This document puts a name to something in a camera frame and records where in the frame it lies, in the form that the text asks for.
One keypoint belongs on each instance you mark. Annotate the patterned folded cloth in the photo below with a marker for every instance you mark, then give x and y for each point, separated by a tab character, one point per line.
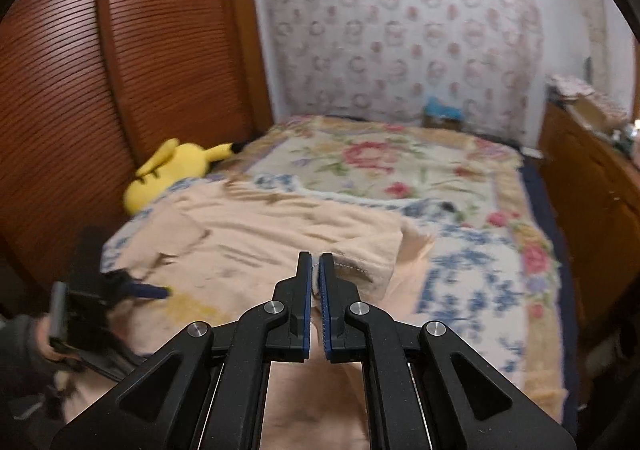
570	86

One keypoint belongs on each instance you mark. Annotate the dark blue bed sheet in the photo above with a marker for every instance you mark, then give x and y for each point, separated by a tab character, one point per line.
550	230

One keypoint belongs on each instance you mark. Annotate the wooden headboard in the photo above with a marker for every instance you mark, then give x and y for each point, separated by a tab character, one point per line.
150	55

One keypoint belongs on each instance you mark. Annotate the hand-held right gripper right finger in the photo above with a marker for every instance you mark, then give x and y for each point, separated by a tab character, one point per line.
326	310

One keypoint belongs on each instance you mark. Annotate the yellow plush toy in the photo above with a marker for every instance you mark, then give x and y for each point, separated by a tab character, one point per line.
165	168

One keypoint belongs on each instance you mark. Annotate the beige t-shirt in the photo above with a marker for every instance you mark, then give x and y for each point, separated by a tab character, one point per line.
260	235

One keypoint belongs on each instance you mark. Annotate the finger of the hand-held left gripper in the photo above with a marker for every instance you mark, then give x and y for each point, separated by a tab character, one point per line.
150	291

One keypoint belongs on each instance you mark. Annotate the wooden dresser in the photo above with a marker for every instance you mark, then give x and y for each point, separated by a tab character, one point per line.
595	190

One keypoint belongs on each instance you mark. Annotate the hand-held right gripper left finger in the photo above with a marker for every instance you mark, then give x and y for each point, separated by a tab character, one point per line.
306	310

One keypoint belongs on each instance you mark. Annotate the light blue item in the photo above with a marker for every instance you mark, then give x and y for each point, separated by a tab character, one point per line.
442	108

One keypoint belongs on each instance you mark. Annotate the cardboard box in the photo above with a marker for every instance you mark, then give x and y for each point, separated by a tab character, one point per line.
597	113

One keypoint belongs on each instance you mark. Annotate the person's left hand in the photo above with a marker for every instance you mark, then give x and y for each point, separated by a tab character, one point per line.
49	347

